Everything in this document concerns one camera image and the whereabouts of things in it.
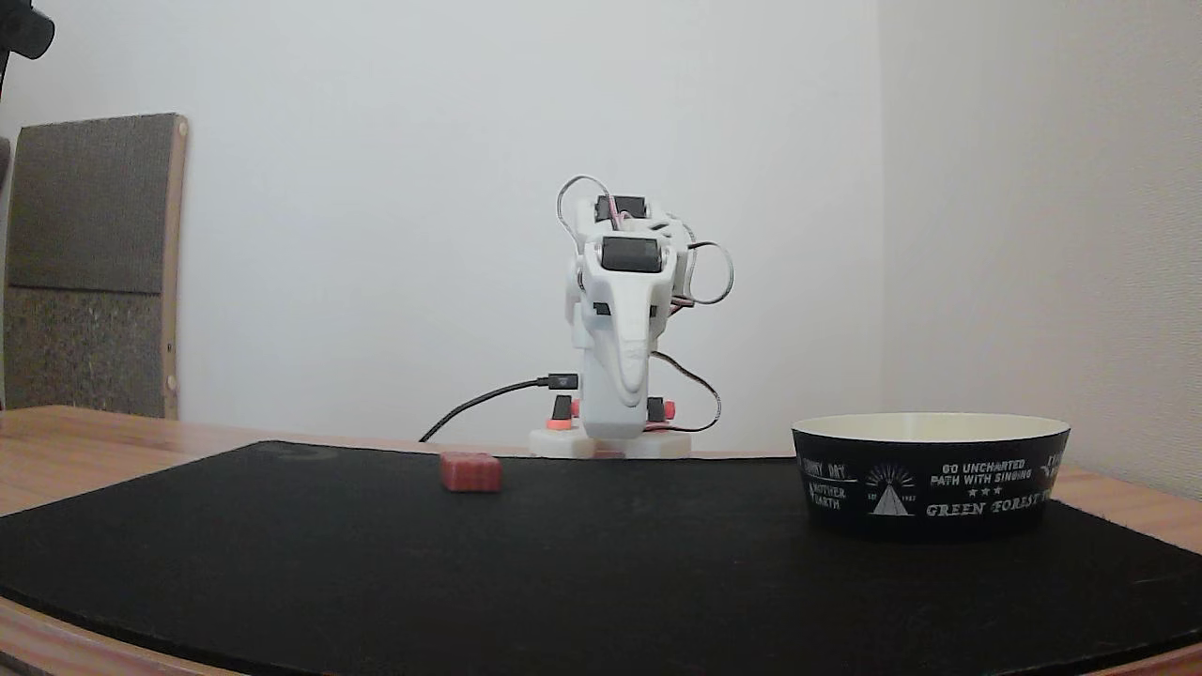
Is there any red-brown toy block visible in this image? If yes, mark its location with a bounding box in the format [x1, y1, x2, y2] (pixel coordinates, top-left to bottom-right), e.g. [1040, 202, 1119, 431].
[439, 453, 502, 494]

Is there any dark printed paper bowl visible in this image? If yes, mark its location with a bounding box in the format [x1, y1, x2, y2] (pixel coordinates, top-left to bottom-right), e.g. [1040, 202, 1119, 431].
[792, 413, 1071, 543]

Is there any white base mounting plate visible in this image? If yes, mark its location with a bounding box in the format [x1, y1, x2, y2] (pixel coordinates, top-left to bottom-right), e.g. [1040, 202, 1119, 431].
[529, 427, 694, 460]

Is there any black desk mat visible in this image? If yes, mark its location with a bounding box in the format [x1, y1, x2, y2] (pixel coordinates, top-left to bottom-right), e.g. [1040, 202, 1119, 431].
[0, 439, 1202, 676]

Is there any red black servo wire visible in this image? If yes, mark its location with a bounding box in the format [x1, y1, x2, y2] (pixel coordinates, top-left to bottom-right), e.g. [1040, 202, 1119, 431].
[652, 351, 723, 434]

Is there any black power cable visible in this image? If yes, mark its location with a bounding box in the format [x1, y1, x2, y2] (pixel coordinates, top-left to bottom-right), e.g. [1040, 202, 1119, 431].
[419, 373, 579, 443]

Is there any black camera on stand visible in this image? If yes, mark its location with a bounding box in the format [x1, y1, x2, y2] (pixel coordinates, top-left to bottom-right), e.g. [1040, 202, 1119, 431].
[0, 0, 55, 95]

